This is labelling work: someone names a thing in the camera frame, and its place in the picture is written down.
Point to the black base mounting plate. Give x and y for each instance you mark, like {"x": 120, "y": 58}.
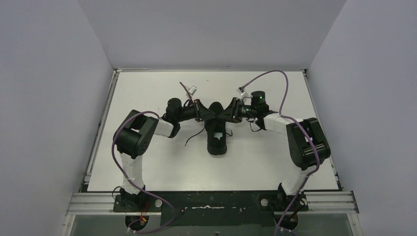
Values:
{"x": 215, "y": 208}

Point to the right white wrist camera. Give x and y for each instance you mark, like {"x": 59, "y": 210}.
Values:
{"x": 243, "y": 93}

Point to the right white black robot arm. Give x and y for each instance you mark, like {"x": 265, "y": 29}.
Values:
{"x": 308, "y": 147}

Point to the aluminium frame rail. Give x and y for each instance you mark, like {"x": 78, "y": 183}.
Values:
{"x": 319, "y": 202}

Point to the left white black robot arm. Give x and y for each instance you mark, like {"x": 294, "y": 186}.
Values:
{"x": 132, "y": 139}

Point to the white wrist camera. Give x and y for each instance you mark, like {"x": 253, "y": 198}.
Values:
{"x": 190, "y": 91}
{"x": 243, "y": 93}

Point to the black sneaker shoe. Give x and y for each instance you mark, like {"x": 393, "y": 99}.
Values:
{"x": 214, "y": 146}

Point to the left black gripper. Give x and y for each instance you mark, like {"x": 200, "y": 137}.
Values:
{"x": 198, "y": 110}

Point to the black shoelace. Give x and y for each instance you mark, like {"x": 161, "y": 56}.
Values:
{"x": 195, "y": 135}

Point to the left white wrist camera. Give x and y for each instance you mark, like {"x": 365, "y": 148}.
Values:
{"x": 190, "y": 91}

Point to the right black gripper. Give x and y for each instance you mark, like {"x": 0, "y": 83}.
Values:
{"x": 231, "y": 114}

